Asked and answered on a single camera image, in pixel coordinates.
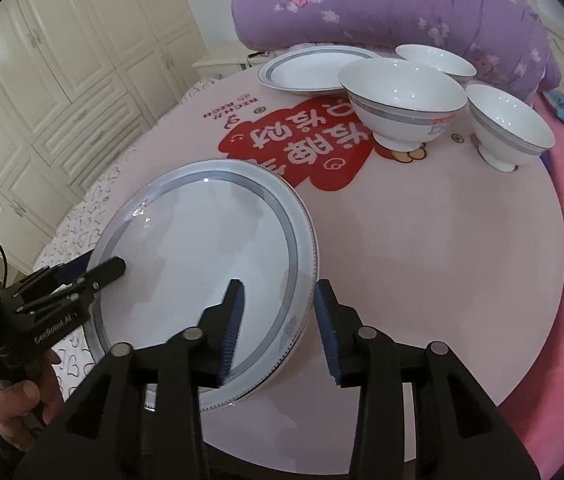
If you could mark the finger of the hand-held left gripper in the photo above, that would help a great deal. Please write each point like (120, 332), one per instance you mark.
(107, 269)
(69, 271)

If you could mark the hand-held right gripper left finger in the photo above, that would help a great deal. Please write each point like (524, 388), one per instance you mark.
(234, 320)

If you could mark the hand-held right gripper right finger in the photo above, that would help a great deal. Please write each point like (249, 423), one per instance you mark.
(324, 330)

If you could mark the large white grey-rimmed plate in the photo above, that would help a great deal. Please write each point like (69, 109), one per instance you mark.
(187, 240)

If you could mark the large white grey-banded bowl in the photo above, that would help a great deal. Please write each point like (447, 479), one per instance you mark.
(397, 120)

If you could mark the small white grey-banded bowl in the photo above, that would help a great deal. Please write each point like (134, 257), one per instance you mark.
(432, 57)
(507, 145)

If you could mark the person's left hand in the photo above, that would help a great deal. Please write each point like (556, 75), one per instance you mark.
(14, 410)

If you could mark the white heart-print bed sheet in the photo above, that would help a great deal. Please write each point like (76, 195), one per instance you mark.
(84, 210)

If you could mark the white panelled wardrobe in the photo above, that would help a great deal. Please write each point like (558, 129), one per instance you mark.
(62, 60)

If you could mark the white nightstand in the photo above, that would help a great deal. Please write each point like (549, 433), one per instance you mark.
(222, 66)

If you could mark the purple floral quilt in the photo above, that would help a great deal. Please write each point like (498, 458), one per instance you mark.
(387, 5)

